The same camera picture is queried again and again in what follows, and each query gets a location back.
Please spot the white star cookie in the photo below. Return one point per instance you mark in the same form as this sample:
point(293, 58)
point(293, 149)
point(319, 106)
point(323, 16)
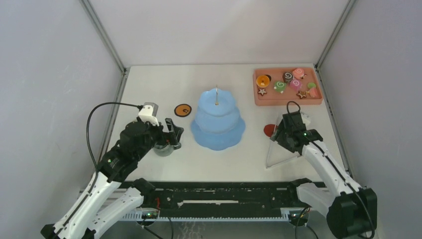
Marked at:
point(261, 91)

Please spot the orange round coaster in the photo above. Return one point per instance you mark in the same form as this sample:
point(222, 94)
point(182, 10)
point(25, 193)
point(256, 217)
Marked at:
point(182, 110)

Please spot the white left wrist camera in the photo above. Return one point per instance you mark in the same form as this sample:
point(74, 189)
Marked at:
point(148, 113)

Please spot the red round coaster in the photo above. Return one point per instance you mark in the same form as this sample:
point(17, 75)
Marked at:
point(269, 129)

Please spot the brown swirl roll cake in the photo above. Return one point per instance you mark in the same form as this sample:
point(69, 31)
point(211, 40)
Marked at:
point(288, 77)

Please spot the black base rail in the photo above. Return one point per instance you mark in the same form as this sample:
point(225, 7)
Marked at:
point(222, 200)

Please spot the magenta swirl roll cake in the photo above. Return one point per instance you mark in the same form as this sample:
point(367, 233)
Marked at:
point(296, 85)

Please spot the dark green glazed mug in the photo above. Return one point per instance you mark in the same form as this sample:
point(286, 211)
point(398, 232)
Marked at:
point(163, 150)

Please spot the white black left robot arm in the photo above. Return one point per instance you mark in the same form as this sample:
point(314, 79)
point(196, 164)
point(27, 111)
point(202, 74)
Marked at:
point(85, 219)

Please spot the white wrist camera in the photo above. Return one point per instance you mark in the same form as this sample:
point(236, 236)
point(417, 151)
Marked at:
point(305, 118)
point(148, 113)

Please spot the orange round jelly cake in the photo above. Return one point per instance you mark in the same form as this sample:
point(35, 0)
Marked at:
point(262, 81)

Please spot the green macaron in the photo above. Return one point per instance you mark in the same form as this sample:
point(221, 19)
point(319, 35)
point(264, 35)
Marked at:
point(311, 85)

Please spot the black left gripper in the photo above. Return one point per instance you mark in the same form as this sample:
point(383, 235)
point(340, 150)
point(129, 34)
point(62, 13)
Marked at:
point(177, 131)

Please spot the green swirl roll cake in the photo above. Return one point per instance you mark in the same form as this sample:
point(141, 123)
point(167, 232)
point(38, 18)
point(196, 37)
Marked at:
point(280, 86)

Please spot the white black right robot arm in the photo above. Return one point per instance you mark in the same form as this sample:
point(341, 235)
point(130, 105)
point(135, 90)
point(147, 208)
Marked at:
point(349, 208)

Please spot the brown star cookie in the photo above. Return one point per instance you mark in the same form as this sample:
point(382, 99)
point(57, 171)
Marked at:
point(302, 94)

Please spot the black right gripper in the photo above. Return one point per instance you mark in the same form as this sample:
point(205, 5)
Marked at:
point(281, 128)

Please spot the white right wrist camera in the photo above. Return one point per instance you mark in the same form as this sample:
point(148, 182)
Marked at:
point(305, 118)

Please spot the light pink swirl roll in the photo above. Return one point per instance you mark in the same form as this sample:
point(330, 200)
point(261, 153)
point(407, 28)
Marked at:
point(299, 73)

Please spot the pink rectangular tray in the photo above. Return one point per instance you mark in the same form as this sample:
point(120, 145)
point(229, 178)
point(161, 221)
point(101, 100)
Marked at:
point(273, 98)

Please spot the pink cake slice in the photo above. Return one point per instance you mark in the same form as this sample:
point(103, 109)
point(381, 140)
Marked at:
point(313, 92)

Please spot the blue three-tier cake stand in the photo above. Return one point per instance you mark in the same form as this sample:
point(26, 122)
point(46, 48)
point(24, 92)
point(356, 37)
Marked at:
point(217, 124)

